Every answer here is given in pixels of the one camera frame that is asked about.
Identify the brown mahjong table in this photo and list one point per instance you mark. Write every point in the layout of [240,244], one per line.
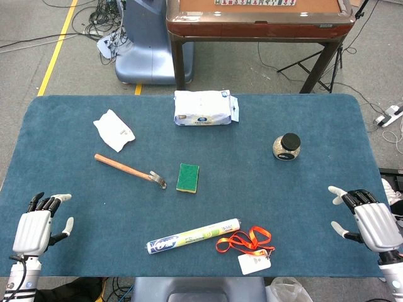
[258,26]

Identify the glass jar black lid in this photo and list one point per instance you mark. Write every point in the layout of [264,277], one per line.
[286,148]

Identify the clear plastic bag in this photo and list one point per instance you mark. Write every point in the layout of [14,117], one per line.
[288,291]

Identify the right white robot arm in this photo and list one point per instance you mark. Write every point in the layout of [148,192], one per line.
[393,277]

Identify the white tissue pack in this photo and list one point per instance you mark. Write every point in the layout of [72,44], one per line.
[203,107]

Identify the grey robot torso base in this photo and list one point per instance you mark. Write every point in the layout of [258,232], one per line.
[198,289]

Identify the black tripod stand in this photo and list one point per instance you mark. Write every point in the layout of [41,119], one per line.
[325,83]

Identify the crumpled white plastic packet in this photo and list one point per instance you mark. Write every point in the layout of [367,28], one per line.
[113,130]

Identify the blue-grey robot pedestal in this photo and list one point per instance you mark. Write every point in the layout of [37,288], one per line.
[148,47]

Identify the white power strip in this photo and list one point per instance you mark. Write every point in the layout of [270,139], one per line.
[388,114]

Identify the green yellow sponge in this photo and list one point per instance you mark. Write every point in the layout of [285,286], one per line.
[188,176]

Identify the white ID badge card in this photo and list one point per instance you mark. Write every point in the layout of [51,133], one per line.
[253,263]

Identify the blue carpet table mat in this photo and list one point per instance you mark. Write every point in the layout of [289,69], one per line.
[236,195]

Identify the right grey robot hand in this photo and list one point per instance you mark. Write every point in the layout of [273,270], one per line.
[376,223]

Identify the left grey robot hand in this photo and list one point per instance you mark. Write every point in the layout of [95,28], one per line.
[31,229]

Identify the cling film roll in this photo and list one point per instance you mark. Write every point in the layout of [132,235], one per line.
[192,236]

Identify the face-up mahjong tile row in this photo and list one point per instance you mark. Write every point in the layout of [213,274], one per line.
[255,2]

